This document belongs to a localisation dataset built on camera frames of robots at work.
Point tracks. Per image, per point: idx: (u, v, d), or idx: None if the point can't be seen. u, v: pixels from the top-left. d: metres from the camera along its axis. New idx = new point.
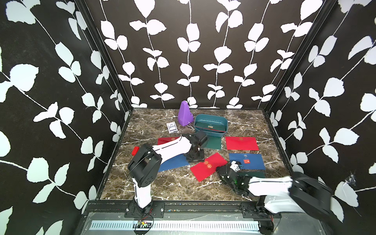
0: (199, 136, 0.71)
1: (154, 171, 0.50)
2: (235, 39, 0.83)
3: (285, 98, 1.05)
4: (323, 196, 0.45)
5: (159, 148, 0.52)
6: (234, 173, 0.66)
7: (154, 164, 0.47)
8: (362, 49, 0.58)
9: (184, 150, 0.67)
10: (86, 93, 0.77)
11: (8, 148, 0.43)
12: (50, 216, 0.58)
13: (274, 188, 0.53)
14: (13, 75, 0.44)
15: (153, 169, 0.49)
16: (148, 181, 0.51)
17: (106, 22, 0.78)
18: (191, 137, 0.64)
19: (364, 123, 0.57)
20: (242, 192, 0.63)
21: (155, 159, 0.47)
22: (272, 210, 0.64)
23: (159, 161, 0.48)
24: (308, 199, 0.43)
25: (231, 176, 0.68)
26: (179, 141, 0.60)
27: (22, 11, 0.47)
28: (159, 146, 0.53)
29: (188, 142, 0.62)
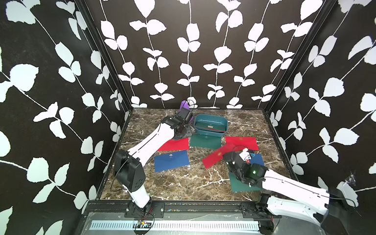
0: (183, 115, 0.65)
1: (139, 175, 0.47)
2: (235, 39, 0.83)
3: (286, 98, 1.03)
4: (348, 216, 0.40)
5: (136, 150, 0.48)
6: (241, 159, 0.58)
7: (135, 169, 0.43)
8: (362, 49, 0.58)
9: (167, 137, 0.56)
10: (86, 93, 0.77)
11: (8, 148, 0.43)
12: (51, 216, 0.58)
13: (302, 195, 0.47)
14: (13, 75, 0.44)
15: (137, 173, 0.45)
16: (138, 185, 0.50)
17: (106, 22, 0.78)
18: (173, 119, 0.59)
19: (364, 123, 0.57)
20: (248, 182, 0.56)
21: (135, 164, 0.44)
22: (272, 212, 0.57)
23: (139, 165, 0.44)
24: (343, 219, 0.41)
25: (237, 162, 0.59)
26: (158, 131, 0.54)
27: (22, 12, 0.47)
28: (136, 148, 0.48)
29: (169, 128, 0.56)
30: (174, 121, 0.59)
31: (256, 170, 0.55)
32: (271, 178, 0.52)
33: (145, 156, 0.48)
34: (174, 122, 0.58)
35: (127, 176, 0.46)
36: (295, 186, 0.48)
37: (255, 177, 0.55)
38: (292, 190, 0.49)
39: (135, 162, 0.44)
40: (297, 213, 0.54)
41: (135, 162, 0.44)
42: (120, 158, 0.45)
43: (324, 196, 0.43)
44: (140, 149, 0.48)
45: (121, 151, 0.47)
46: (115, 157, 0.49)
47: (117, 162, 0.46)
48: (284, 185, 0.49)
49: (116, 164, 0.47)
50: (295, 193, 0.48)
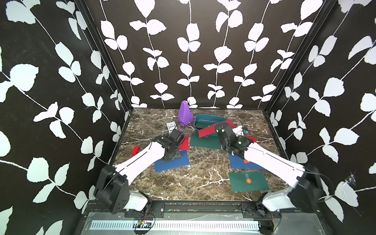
0: (174, 135, 0.66)
1: (123, 193, 0.43)
2: (235, 38, 0.83)
3: (286, 98, 1.03)
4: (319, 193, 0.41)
5: (124, 167, 0.46)
6: (230, 130, 0.61)
7: (121, 187, 0.41)
8: (362, 49, 0.57)
9: (156, 157, 0.56)
10: (86, 93, 0.77)
11: (8, 148, 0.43)
12: (51, 216, 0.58)
13: (279, 167, 0.48)
14: (13, 75, 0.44)
15: (122, 191, 0.43)
16: (119, 205, 0.44)
17: (106, 22, 0.78)
18: (164, 139, 0.60)
19: (364, 123, 0.57)
20: (233, 150, 0.59)
21: (121, 181, 0.42)
22: (270, 208, 0.64)
23: (126, 182, 0.42)
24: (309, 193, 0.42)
25: (226, 132, 0.61)
26: (149, 149, 0.54)
27: (22, 12, 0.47)
28: (124, 164, 0.47)
29: (160, 146, 0.57)
30: (165, 141, 0.59)
31: (243, 140, 0.58)
32: (254, 150, 0.53)
33: (132, 175, 0.46)
34: (165, 141, 0.59)
35: (110, 196, 0.42)
36: (274, 159, 0.49)
37: (239, 148, 0.57)
38: (270, 161, 0.50)
39: (122, 178, 0.42)
40: (279, 198, 0.56)
41: (121, 178, 0.42)
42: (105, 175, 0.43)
43: (298, 170, 0.44)
44: (128, 166, 0.46)
45: (107, 167, 0.44)
46: (100, 174, 0.44)
47: (101, 180, 0.43)
48: (264, 156, 0.51)
49: (99, 181, 0.44)
50: (273, 165, 0.49)
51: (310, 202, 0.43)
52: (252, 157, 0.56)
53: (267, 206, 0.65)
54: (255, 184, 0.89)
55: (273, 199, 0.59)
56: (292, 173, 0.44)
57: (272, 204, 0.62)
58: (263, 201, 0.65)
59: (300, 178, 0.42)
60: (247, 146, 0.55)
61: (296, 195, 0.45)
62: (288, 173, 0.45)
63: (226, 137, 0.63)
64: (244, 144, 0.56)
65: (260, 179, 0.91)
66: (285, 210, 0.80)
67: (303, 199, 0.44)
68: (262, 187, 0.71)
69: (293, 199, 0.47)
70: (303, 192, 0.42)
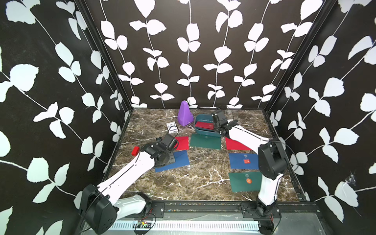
0: (167, 142, 0.62)
1: (107, 214, 0.41)
2: (235, 38, 0.83)
3: (285, 98, 1.05)
4: (280, 160, 0.52)
5: (106, 187, 0.42)
6: (222, 114, 0.74)
7: (103, 210, 0.38)
8: (362, 48, 0.58)
9: (146, 168, 0.53)
10: (86, 93, 0.77)
11: (9, 148, 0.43)
12: (50, 216, 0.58)
13: (251, 140, 0.58)
14: (13, 75, 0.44)
15: (105, 213, 0.40)
16: (106, 225, 0.43)
17: (106, 22, 0.78)
18: (155, 147, 0.56)
19: (364, 123, 0.57)
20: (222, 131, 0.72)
21: (103, 203, 0.39)
22: (266, 201, 0.64)
23: (108, 203, 0.39)
24: (268, 158, 0.50)
25: (218, 116, 0.75)
26: (136, 162, 0.50)
27: (22, 12, 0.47)
28: (107, 183, 0.43)
29: (150, 157, 0.52)
30: (155, 149, 0.55)
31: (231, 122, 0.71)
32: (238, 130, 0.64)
33: (117, 194, 0.43)
34: (155, 150, 0.55)
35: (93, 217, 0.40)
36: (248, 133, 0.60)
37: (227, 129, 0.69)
38: (245, 137, 0.61)
39: (104, 200, 0.40)
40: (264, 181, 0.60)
41: (104, 199, 0.40)
42: (87, 196, 0.40)
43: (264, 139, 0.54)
44: (111, 185, 0.43)
45: (90, 187, 0.42)
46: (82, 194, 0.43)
47: (84, 200, 0.41)
48: (242, 133, 0.62)
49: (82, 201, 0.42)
50: (246, 139, 0.60)
51: (271, 168, 0.51)
52: (233, 135, 0.67)
53: (263, 201, 0.66)
54: (255, 184, 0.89)
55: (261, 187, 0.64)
56: (258, 142, 0.54)
57: (265, 195, 0.64)
58: (259, 196, 0.68)
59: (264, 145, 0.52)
60: (232, 127, 0.67)
61: (259, 161, 0.55)
62: (257, 143, 0.55)
63: (217, 120, 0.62)
64: (232, 124, 0.69)
65: (259, 179, 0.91)
66: (285, 209, 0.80)
67: (266, 165, 0.52)
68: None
69: (259, 167, 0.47)
70: (263, 156, 0.52)
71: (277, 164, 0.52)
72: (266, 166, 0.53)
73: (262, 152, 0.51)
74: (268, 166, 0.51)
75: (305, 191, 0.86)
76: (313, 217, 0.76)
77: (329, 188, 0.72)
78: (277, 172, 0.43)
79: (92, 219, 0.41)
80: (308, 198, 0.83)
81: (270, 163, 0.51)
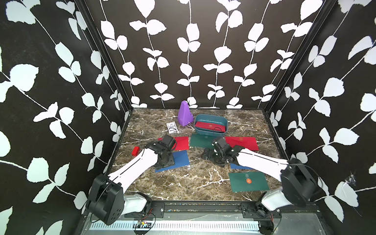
0: (166, 141, 0.67)
1: (118, 201, 0.43)
2: (235, 38, 0.83)
3: (286, 98, 1.03)
4: (307, 184, 0.46)
5: (117, 176, 0.45)
6: (223, 141, 0.68)
7: (115, 196, 0.40)
8: (362, 49, 0.58)
9: (150, 162, 0.56)
10: (86, 93, 0.77)
11: (9, 148, 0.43)
12: (50, 216, 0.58)
13: (268, 166, 0.51)
14: (13, 75, 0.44)
15: (117, 200, 0.42)
16: (115, 215, 0.44)
17: (106, 22, 0.78)
18: (157, 145, 0.60)
19: (364, 123, 0.57)
20: (228, 158, 0.64)
21: (115, 189, 0.41)
22: (269, 207, 0.64)
23: (121, 190, 0.42)
24: (295, 185, 0.43)
25: (219, 143, 0.69)
26: (142, 156, 0.54)
27: (22, 12, 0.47)
28: (118, 173, 0.46)
29: (153, 152, 0.57)
30: (158, 147, 0.59)
31: (236, 148, 0.64)
32: (246, 153, 0.59)
33: (127, 182, 0.46)
34: (157, 147, 0.59)
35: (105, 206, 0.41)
36: (261, 159, 0.53)
37: (233, 154, 0.63)
38: (258, 162, 0.54)
39: (116, 187, 0.42)
40: (275, 196, 0.57)
41: (115, 187, 0.42)
42: (98, 185, 0.42)
43: (282, 164, 0.48)
44: (121, 175, 0.46)
45: (100, 176, 0.43)
46: (92, 184, 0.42)
47: (94, 191, 0.43)
48: (252, 158, 0.56)
49: (91, 192, 0.43)
50: (262, 165, 0.53)
51: (301, 195, 0.44)
52: (243, 161, 0.60)
53: (266, 206, 0.65)
54: (255, 184, 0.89)
55: (269, 197, 0.61)
56: (277, 167, 0.48)
57: (271, 203, 0.62)
58: (262, 200, 0.65)
59: (285, 171, 0.45)
60: (239, 152, 0.61)
61: (287, 189, 0.47)
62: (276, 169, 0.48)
63: (220, 149, 0.73)
64: (237, 150, 0.62)
65: (259, 179, 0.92)
66: (285, 210, 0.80)
67: (293, 192, 0.45)
68: (262, 187, 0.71)
69: (286, 194, 0.49)
70: (290, 183, 0.44)
71: (306, 189, 0.45)
72: (294, 194, 0.45)
73: (287, 179, 0.44)
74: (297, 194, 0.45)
75: None
76: (314, 217, 0.76)
77: (329, 188, 0.72)
78: (307, 197, 0.44)
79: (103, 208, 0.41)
80: None
81: (298, 189, 0.43)
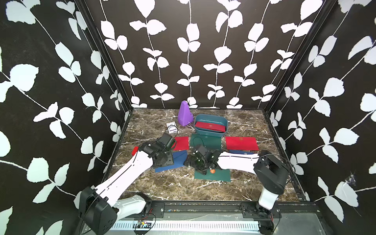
0: (164, 141, 0.61)
1: (107, 216, 0.41)
2: (235, 38, 0.83)
3: (286, 98, 1.03)
4: (281, 173, 0.49)
5: (104, 189, 0.42)
6: (204, 149, 0.70)
7: (102, 212, 0.38)
8: (362, 49, 0.58)
9: (144, 168, 0.52)
10: (86, 93, 0.77)
11: (8, 148, 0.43)
12: (50, 216, 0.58)
13: (243, 163, 0.55)
14: (13, 75, 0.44)
15: (105, 215, 0.40)
16: (107, 227, 0.44)
17: (106, 22, 0.78)
18: (153, 146, 0.55)
19: (364, 123, 0.57)
20: (211, 165, 0.67)
21: (101, 205, 0.39)
22: (268, 206, 0.64)
23: (107, 205, 0.39)
24: (271, 175, 0.47)
25: (200, 151, 0.70)
26: (134, 162, 0.49)
27: (22, 12, 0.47)
28: (105, 185, 0.43)
29: (147, 156, 0.51)
30: (153, 148, 0.54)
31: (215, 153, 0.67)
32: (223, 157, 0.61)
33: (114, 195, 0.42)
34: (152, 149, 0.54)
35: (93, 219, 0.40)
36: (239, 159, 0.56)
37: (214, 161, 0.65)
38: (236, 163, 0.57)
39: (103, 202, 0.39)
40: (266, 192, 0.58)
41: (102, 202, 0.39)
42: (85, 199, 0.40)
43: (254, 158, 0.51)
44: (109, 186, 0.43)
45: (87, 190, 0.41)
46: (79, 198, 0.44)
47: (82, 204, 0.41)
48: (231, 160, 0.58)
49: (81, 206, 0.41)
50: (239, 164, 0.57)
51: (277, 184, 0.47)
52: (223, 165, 0.63)
53: (265, 206, 0.65)
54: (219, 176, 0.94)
55: (263, 195, 0.62)
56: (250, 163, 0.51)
57: (267, 202, 0.63)
58: (260, 202, 0.66)
59: (257, 165, 0.48)
60: (218, 157, 0.63)
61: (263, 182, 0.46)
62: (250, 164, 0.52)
63: (202, 157, 0.73)
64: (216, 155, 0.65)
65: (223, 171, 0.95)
66: (285, 210, 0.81)
67: (270, 183, 0.49)
68: (224, 178, 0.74)
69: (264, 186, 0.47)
70: (264, 176, 0.48)
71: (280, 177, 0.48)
72: (271, 184, 0.49)
73: (260, 172, 0.48)
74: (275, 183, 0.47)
75: (305, 191, 0.86)
76: (314, 217, 0.76)
77: (329, 188, 0.72)
78: (283, 185, 0.47)
79: (91, 222, 0.41)
80: (308, 198, 0.83)
81: (272, 179, 0.47)
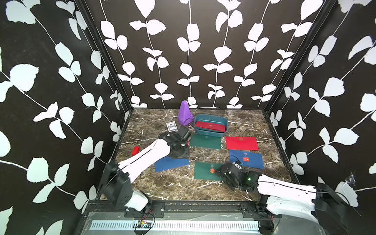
0: (181, 132, 0.64)
1: (126, 190, 0.44)
2: (235, 38, 0.83)
3: (286, 98, 1.03)
4: (340, 209, 0.44)
5: (127, 165, 0.45)
6: (236, 169, 0.64)
7: (123, 184, 0.41)
8: (362, 49, 0.58)
9: (161, 154, 0.54)
10: (86, 93, 0.77)
11: (8, 148, 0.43)
12: (50, 216, 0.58)
13: (293, 194, 0.49)
14: (13, 75, 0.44)
15: (124, 188, 0.42)
16: (123, 201, 0.46)
17: (106, 22, 0.78)
18: (171, 136, 0.58)
19: (364, 123, 0.57)
20: (246, 188, 0.61)
21: (123, 179, 0.41)
22: (274, 212, 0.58)
23: (128, 180, 0.42)
24: (331, 213, 0.41)
25: (233, 172, 0.65)
26: (153, 146, 0.53)
27: (22, 12, 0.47)
28: (128, 161, 0.46)
29: (166, 144, 0.55)
30: (171, 138, 0.57)
31: (251, 176, 0.60)
32: (264, 182, 0.56)
33: (133, 173, 0.45)
34: (171, 138, 0.57)
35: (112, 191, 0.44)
36: (286, 187, 0.51)
37: (250, 184, 0.60)
38: (282, 192, 0.52)
39: (124, 176, 0.42)
40: (296, 210, 0.54)
41: (124, 176, 0.42)
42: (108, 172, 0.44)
43: (312, 192, 0.46)
44: (131, 164, 0.46)
45: (111, 164, 0.44)
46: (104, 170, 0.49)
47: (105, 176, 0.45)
48: (275, 187, 0.53)
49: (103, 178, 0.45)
50: (285, 193, 0.52)
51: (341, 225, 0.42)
52: (263, 190, 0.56)
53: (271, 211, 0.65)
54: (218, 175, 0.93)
55: (286, 209, 0.58)
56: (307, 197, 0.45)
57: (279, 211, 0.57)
58: (270, 207, 0.63)
59: (317, 201, 0.43)
60: (257, 182, 0.57)
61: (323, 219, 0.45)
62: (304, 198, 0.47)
63: (236, 178, 0.67)
64: (253, 179, 0.59)
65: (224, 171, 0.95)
66: None
67: (331, 222, 0.43)
68: None
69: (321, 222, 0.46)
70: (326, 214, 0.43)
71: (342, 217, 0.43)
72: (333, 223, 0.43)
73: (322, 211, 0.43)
74: (337, 222, 0.42)
75: None
76: None
77: None
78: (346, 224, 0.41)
79: (110, 194, 0.44)
80: None
81: (336, 220, 0.42)
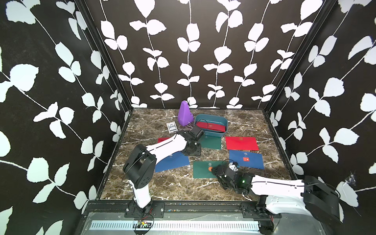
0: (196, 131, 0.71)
1: (149, 172, 0.49)
2: (235, 38, 0.83)
3: (286, 98, 1.03)
4: (330, 199, 0.45)
5: (153, 148, 0.51)
6: (231, 172, 0.64)
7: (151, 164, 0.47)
8: (362, 49, 0.58)
9: (178, 148, 0.61)
10: (86, 93, 0.77)
11: (8, 148, 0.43)
12: (50, 216, 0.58)
13: (283, 190, 0.51)
14: (13, 75, 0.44)
15: (150, 169, 0.48)
16: (144, 182, 0.50)
17: (106, 22, 0.78)
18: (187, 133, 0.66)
19: (364, 123, 0.57)
20: (242, 191, 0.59)
21: (151, 159, 0.47)
22: (273, 210, 0.64)
23: (154, 161, 0.48)
24: (319, 203, 0.42)
25: (229, 175, 0.65)
26: (174, 138, 0.60)
27: (22, 12, 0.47)
28: (154, 146, 0.53)
29: (183, 140, 0.61)
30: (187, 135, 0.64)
31: (246, 178, 0.62)
32: (257, 182, 0.57)
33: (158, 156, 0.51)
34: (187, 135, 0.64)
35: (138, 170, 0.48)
36: (277, 184, 0.52)
37: (246, 186, 0.61)
38: (274, 190, 0.53)
39: (152, 157, 0.47)
40: (292, 206, 0.55)
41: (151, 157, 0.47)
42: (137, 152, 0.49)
43: (300, 186, 0.47)
44: (157, 148, 0.52)
45: (140, 146, 0.50)
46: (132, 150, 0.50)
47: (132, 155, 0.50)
48: (267, 186, 0.54)
49: (130, 157, 0.50)
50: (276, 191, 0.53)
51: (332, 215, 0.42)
52: (258, 191, 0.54)
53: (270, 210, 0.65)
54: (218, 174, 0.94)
55: (281, 205, 0.59)
56: (296, 191, 0.46)
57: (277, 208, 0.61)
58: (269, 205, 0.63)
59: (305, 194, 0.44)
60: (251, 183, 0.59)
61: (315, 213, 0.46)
62: (294, 193, 0.48)
63: (232, 181, 0.66)
64: (247, 181, 0.60)
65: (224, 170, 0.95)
66: None
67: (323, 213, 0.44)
68: None
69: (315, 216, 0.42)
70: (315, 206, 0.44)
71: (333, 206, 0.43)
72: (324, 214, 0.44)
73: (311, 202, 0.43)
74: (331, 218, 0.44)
75: None
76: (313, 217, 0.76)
77: None
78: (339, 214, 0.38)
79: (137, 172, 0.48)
80: None
81: (326, 209, 0.42)
